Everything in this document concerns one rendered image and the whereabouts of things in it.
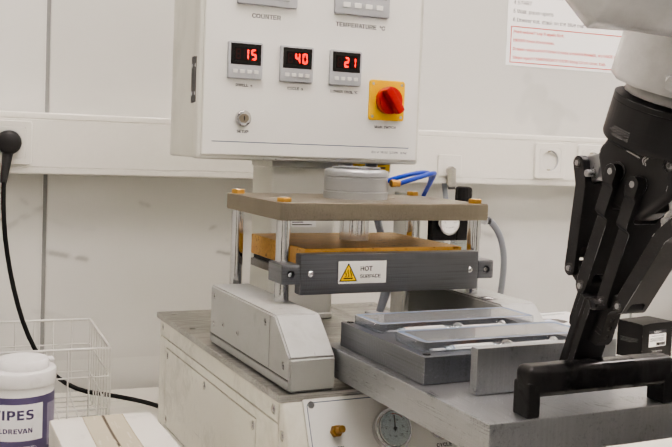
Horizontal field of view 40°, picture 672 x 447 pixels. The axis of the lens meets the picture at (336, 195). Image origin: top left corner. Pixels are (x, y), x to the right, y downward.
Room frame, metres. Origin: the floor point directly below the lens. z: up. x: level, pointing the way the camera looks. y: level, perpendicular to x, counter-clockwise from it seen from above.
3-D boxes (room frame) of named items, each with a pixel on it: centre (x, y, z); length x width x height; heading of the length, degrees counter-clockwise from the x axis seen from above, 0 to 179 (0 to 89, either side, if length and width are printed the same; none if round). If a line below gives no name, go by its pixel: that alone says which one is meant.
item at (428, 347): (0.87, -0.15, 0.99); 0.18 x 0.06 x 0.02; 116
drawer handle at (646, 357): (0.74, -0.22, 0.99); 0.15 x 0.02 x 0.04; 116
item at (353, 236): (1.14, -0.03, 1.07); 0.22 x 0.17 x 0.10; 116
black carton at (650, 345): (1.76, -0.60, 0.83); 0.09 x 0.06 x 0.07; 124
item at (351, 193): (1.18, -0.03, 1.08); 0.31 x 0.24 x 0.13; 116
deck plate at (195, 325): (1.17, -0.01, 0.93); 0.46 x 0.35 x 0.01; 26
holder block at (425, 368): (0.91, -0.14, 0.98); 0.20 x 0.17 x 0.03; 116
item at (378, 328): (0.95, -0.12, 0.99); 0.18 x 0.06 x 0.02; 116
